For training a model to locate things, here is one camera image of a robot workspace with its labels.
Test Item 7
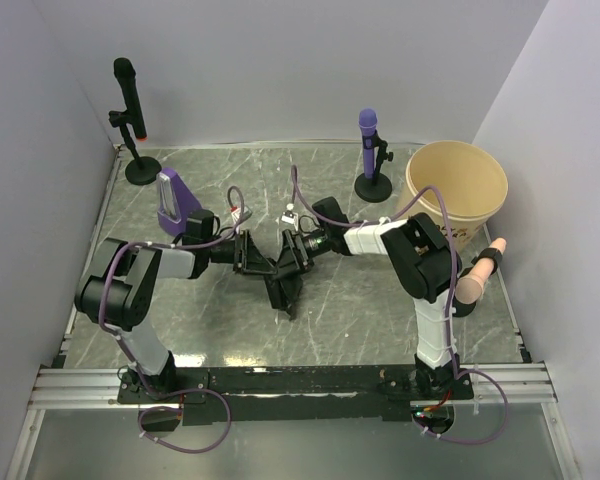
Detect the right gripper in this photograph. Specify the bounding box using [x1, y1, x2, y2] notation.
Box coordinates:
[271, 228, 331, 283]

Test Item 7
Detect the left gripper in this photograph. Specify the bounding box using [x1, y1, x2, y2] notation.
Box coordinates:
[203, 229, 275, 275]

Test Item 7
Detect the black trash bag roll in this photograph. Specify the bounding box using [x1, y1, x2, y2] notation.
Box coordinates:
[264, 273, 303, 320]

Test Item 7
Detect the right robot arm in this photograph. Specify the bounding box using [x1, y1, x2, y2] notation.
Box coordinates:
[265, 197, 461, 399]

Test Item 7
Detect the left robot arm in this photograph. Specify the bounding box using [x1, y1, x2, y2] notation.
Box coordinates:
[74, 209, 276, 402]

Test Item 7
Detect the beige paper trash bin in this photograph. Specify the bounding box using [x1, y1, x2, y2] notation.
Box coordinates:
[396, 141, 508, 251]

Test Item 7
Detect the purple metronome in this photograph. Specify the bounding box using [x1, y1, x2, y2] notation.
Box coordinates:
[156, 167, 201, 237]

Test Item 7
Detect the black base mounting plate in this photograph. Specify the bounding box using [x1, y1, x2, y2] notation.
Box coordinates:
[117, 364, 474, 426]

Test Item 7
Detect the black microphone stand left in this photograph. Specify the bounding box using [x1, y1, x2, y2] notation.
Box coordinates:
[108, 111, 162, 186]

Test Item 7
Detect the purple microphone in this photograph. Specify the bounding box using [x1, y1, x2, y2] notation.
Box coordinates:
[358, 108, 377, 180]

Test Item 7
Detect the beige microphone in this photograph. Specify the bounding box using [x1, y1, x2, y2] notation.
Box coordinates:
[454, 236, 508, 305]

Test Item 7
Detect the black microphone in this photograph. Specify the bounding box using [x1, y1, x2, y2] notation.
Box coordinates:
[113, 57, 147, 140]

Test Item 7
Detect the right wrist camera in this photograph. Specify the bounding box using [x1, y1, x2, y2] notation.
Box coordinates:
[280, 203, 299, 230]

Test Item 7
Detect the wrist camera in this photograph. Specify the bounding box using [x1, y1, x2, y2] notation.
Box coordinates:
[280, 203, 299, 230]
[230, 206, 252, 225]

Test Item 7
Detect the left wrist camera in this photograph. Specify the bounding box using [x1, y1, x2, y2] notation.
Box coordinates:
[230, 206, 252, 225]

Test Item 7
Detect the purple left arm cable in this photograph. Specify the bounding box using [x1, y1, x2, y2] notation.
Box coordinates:
[99, 185, 246, 454]

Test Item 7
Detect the aluminium rail frame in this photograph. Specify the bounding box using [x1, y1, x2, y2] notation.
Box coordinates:
[26, 147, 578, 479]

